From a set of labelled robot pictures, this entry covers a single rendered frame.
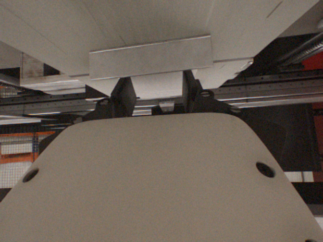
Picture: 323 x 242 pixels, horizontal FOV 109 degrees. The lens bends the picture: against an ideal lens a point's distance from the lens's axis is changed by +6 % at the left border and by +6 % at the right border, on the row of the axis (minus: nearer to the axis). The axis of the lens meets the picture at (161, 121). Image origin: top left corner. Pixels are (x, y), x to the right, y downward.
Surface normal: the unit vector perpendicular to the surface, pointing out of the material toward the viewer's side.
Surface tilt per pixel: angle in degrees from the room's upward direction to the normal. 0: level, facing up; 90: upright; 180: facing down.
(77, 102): 90
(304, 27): 0
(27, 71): 90
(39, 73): 90
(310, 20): 0
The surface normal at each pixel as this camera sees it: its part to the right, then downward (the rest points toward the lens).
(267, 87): -0.08, -0.06
